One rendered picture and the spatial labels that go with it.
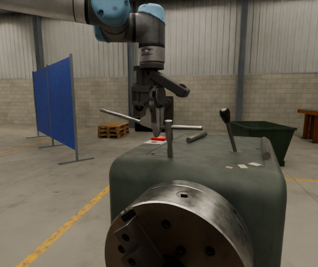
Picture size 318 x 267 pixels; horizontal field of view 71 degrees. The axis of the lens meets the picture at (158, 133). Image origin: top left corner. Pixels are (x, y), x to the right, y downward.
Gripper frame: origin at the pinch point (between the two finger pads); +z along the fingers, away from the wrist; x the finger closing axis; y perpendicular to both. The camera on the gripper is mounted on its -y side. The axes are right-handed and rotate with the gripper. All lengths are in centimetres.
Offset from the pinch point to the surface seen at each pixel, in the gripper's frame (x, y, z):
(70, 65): -317, 336, -78
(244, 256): 22.1, -25.8, 17.3
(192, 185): 13.0, -14.0, 9.2
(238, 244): 21.8, -24.7, 15.4
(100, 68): -862, 669, -150
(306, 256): -161, -79, 133
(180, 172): 6.2, -8.8, 9.0
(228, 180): 6.6, -21.3, 9.4
